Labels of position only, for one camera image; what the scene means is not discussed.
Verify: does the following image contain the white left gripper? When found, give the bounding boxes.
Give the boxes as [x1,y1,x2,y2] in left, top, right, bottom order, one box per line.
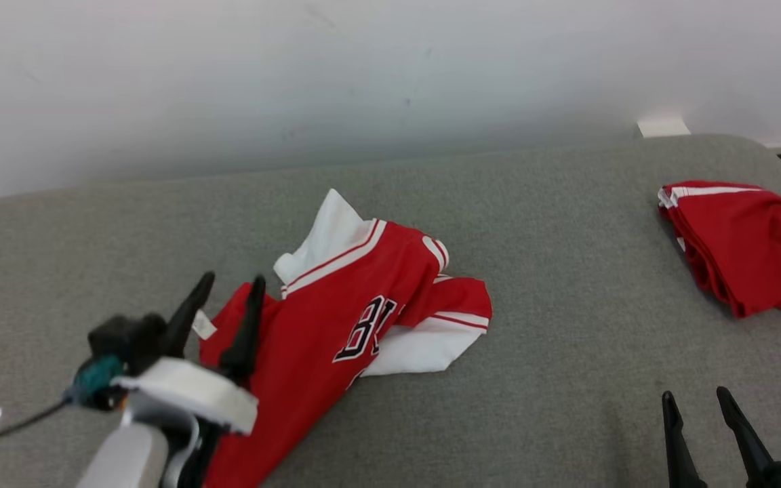
[113,271,267,435]

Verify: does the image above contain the red and white basketball jersey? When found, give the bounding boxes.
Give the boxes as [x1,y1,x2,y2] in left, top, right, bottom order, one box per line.
[192,188,494,488]

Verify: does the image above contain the red shorts with white stripe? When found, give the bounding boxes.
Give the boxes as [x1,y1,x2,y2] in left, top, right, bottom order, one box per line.
[658,180,781,319]

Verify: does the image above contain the teal left camera plug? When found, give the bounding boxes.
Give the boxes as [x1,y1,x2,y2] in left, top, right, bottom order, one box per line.
[67,355,125,409]

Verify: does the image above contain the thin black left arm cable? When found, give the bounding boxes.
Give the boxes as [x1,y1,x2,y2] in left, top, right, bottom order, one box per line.
[0,399,74,449]

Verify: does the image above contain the small white wall block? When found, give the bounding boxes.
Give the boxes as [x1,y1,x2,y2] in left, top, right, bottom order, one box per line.
[637,117,692,139]

